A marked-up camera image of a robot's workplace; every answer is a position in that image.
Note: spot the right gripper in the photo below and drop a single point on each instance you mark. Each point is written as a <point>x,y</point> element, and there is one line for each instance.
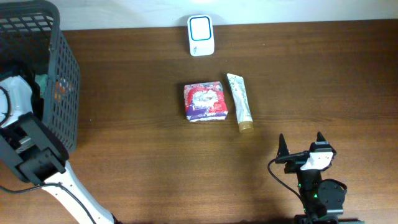
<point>295,162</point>

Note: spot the white cream tube gold cap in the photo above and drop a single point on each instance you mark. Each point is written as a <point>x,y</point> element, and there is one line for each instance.
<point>243,112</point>

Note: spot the red purple pad package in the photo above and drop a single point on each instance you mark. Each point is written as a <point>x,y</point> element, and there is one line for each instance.
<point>205,102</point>

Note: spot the mint green wipes packet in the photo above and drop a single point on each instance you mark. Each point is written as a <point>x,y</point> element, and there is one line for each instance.
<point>41,80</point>

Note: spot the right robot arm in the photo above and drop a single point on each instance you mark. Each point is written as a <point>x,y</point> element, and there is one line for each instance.
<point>322,199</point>

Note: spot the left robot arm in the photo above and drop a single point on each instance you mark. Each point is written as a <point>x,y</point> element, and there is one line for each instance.
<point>36,156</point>

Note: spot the white barcode scanner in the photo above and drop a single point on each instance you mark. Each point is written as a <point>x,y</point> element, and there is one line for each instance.
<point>200,35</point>

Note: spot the grey plastic mesh basket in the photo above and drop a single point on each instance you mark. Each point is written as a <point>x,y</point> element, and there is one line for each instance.
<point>31,35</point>

